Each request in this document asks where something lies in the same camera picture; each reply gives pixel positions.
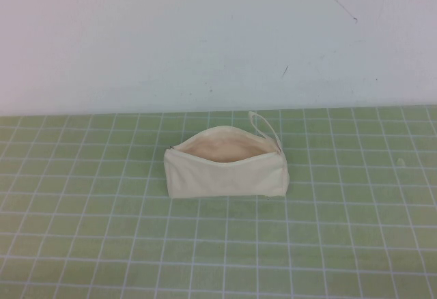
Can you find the cream fabric pencil case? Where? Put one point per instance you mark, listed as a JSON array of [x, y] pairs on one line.
[[222, 181]]

